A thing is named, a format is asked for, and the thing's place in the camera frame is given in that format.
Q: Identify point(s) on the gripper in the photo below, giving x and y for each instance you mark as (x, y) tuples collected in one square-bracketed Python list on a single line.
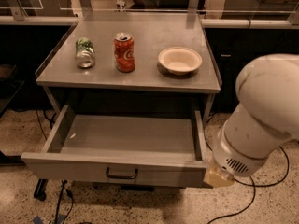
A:
[(232, 157)]

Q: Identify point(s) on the grey top drawer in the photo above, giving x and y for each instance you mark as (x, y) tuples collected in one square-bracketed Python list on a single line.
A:
[(167, 151)]

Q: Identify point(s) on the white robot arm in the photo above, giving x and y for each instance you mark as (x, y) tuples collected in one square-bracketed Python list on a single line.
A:
[(267, 116)]

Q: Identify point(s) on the white paper bowl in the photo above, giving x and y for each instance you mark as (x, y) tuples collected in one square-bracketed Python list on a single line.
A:
[(180, 61)]

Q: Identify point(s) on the grey metal cabinet table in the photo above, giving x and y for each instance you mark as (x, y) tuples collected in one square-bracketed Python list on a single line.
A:
[(149, 90)]

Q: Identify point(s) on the red cola can upright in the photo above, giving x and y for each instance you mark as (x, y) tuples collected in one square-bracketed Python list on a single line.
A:
[(124, 52)]

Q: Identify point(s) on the black table leg caster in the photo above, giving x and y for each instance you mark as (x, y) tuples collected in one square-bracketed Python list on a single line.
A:
[(40, 191)]

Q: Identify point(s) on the green soda can lying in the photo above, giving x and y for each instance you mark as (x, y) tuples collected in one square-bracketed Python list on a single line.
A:
[(85, 54)]

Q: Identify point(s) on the clear water bottle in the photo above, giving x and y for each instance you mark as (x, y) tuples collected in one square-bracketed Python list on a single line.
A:
[(120, 4)]

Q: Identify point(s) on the black top drawer handle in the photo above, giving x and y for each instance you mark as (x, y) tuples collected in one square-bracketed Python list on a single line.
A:
[(123, 175)]

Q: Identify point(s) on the white horizontal rail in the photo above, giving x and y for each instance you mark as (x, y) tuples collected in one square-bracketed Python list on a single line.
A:
[(207, 23)]

